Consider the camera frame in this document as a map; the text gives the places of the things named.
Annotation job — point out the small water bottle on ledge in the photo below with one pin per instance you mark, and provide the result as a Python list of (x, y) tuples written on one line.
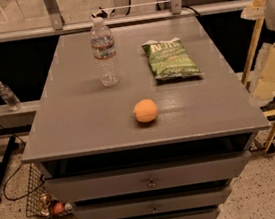
[(9, 97)]

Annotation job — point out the middle grey drawer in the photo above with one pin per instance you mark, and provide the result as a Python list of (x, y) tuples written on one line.
[(154, 204)]

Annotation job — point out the orange fruit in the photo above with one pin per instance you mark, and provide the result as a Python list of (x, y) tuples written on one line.
[(145, 111)]

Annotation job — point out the grey drawer cabinet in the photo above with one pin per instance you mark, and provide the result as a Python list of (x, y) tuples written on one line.
[(142, 149)]

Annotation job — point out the red apple in basket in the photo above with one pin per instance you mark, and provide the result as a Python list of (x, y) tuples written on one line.
[(58, 208)]

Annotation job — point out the clear plastic water bottle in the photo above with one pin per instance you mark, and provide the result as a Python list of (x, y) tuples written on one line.
[(104, 53)]

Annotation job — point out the green chip bag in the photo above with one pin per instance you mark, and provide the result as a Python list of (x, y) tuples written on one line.
[(168, 60)]

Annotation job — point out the black metal stand bar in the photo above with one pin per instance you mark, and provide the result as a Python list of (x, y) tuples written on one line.
[(6, 157)]

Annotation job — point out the top grey drawer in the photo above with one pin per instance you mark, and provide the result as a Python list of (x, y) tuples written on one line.
[(147, 178)]

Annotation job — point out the yellow wooden easel frame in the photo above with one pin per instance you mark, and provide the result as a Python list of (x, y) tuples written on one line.
[(262, 85)]

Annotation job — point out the black wire basket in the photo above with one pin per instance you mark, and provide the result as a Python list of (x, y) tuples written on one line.
[(39, 201)]

